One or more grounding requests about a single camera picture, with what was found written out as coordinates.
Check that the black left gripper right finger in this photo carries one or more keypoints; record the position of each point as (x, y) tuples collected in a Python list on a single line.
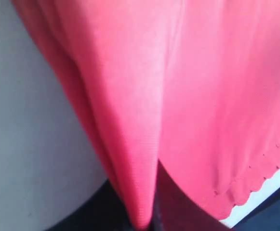
[(174, 211)]

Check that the red scalloped table cloth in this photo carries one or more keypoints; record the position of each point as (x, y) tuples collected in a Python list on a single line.
[(193, 84)]

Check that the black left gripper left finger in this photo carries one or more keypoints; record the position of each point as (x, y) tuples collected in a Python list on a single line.
[(104, 211)]

